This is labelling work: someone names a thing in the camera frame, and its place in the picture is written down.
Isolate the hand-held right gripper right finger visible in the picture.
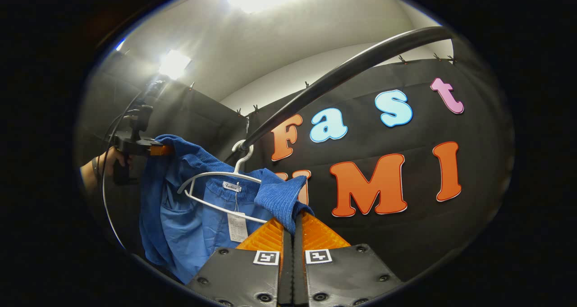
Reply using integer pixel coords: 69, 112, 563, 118
293, 210, 403, 307

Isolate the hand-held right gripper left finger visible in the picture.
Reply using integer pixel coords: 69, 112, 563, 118
187, 217, 293, 307

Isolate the blue corduroy jacket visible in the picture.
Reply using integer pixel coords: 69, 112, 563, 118
139, 134, 315, 285

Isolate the white clothes hanger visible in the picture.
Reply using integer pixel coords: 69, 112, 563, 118
177, 140, 271, 225

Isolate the black clothes rack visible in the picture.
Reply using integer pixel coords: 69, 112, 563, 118
225, 26, 453, 163

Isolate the ceiling light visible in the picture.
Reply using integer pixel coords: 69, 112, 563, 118
159, 49, 193, 81

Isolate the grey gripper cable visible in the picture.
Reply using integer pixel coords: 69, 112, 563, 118
101, 79, 158, 250

